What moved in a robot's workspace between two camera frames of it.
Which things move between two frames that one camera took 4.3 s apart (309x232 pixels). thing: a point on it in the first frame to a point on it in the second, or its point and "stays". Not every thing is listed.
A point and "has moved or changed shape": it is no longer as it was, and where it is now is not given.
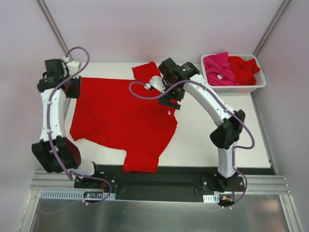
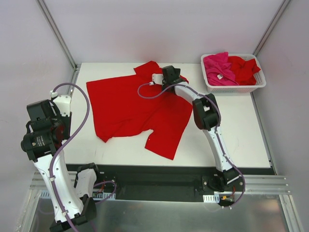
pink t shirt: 218,70 stays
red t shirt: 108,112 has moved or changed shape
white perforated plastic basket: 260,79 stays
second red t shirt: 244,70 stays
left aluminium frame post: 54,29 stays
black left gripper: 73,87 to 35,110
